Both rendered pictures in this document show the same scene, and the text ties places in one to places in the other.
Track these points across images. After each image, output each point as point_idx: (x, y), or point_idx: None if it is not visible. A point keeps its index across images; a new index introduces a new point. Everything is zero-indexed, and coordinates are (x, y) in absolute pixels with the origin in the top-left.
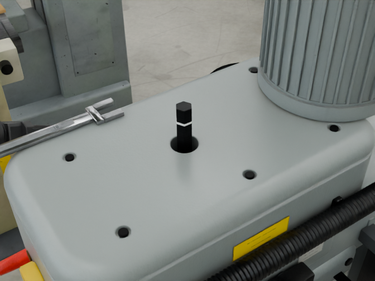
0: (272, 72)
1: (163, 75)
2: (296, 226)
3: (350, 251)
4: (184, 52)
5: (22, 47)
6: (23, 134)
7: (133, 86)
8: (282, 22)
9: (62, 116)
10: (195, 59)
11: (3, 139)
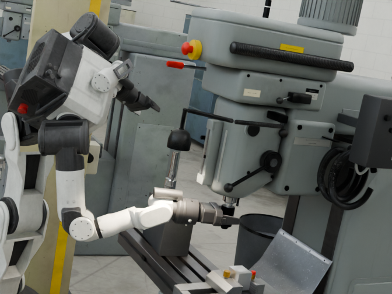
0: (303, 13)
1: (195, 244)
2: None
3: (332, 124)
4: (216, 235)
5: (101, 153)
6: (146, 101)
7: None
8: None
9: (101, 242)
10: (225, 241)
11: (136, 97)
